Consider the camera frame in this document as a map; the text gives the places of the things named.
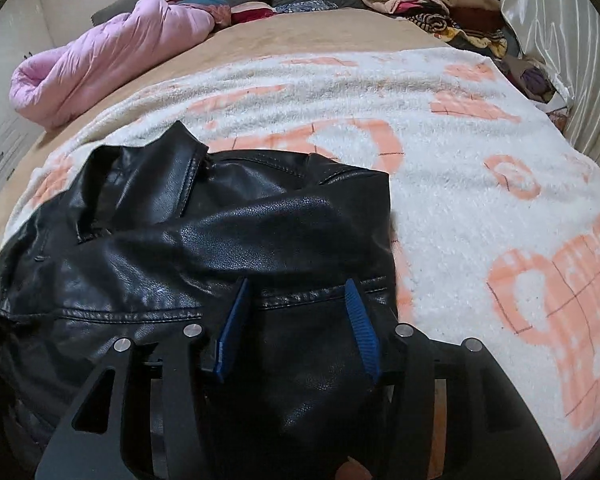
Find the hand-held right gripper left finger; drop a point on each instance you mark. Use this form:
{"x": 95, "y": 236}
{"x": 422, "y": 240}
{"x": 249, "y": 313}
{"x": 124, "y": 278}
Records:
{"x": 233, "y": 327}

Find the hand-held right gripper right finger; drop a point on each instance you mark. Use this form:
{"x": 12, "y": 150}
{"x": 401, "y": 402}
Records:
{"x": 362, "y": 327}

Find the black leather jacket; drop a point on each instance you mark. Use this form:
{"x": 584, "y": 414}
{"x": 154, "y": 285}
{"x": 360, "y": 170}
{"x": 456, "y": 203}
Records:
{"x": 180, "y": 250}

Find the crumpled colourful clothes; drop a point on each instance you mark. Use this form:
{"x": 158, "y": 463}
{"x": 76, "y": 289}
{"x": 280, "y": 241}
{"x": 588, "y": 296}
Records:
{"x": 252, "y": 10}

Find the pile of folded clothes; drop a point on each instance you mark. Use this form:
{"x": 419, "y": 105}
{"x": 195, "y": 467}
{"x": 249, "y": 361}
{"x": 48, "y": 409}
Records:
{"x": 445, "y": 5}

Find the white and orange fleece blanket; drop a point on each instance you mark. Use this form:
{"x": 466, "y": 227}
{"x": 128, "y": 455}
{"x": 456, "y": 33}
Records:
{"x": 455, "y": 210}

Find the beige bed sheet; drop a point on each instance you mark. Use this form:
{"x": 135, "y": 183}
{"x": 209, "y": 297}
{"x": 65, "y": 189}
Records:
{"x": 305, "y": 35}

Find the pink quilted duvet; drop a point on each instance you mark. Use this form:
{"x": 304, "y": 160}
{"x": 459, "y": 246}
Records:
{"x": 105, "y": 55}

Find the white wardrobe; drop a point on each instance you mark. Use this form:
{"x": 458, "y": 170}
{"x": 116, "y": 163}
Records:
{"x": 2, "y": 110}

